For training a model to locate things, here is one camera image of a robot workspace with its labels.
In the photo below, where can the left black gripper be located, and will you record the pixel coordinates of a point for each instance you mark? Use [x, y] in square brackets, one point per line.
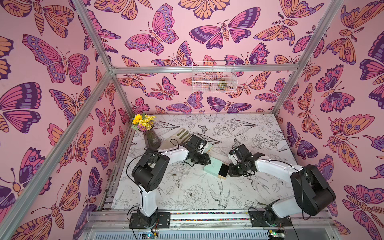
[204, 160]

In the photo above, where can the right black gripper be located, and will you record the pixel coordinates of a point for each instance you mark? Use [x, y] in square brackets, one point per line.
[236, 169]

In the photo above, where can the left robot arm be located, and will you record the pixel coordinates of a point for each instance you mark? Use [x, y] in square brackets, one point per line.
[150, 170]

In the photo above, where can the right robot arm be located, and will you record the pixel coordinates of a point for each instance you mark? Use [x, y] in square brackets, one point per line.
[311, 191]

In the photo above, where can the beige garden glove far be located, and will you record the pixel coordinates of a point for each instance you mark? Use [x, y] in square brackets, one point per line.
[182, 136]

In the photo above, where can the glass vase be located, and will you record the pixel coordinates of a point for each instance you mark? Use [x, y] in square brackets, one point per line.
[152, 141]

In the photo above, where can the yellow flower bouquet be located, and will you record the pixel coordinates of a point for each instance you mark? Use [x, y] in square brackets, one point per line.
[143, 122]

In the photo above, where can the white wire basket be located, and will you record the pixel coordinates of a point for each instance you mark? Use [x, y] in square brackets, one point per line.
[214, 79]

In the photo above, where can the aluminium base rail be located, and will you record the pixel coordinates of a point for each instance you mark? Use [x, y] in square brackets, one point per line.
[209, 219]

